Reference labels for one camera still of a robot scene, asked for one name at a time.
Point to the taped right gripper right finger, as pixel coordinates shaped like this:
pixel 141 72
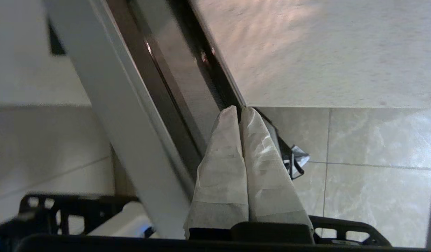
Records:
pixel 268 175

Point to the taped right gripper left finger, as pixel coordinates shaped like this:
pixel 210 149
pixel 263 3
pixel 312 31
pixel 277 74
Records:
pixel 222 175

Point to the black glass microwave door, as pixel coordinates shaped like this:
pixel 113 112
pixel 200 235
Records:
pixel 131 105

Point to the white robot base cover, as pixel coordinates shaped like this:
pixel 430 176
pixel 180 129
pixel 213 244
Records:
pixel 124 220

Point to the black square mat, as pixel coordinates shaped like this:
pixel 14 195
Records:
pixel 56 40

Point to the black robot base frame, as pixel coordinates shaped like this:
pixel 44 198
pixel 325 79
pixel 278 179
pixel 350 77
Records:
pixel 72 210

